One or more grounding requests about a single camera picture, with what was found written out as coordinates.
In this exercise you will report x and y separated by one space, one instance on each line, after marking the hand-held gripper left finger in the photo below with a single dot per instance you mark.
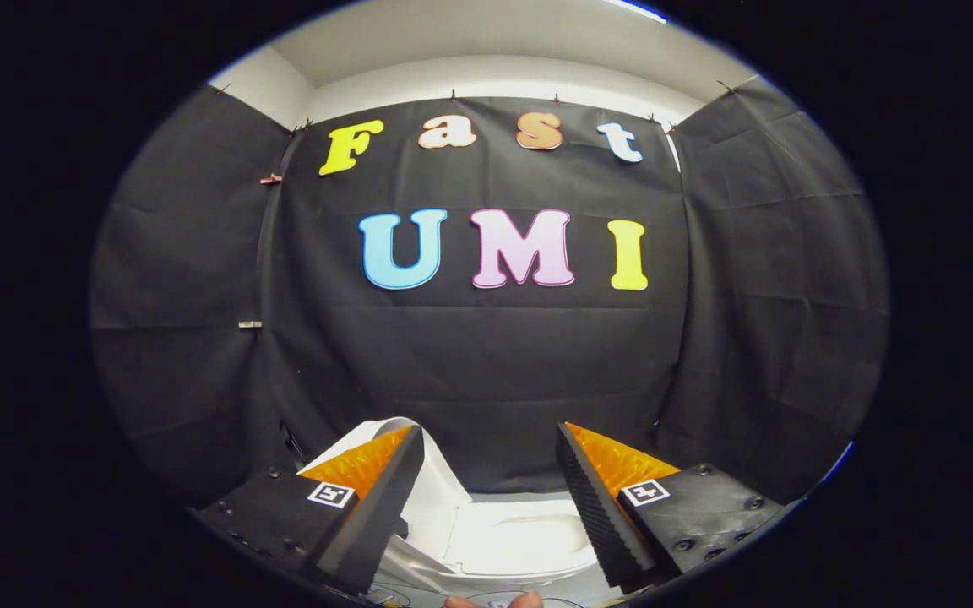
381 507

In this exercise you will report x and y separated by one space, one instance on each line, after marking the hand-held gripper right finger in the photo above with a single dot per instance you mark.
592 507

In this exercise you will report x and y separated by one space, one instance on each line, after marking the white toilet bowl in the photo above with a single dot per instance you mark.
533 534

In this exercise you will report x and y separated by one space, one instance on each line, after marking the white toilet seat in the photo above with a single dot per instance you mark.
470 540

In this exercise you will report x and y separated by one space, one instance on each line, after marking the black backdrop cloth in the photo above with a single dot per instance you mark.
495 371

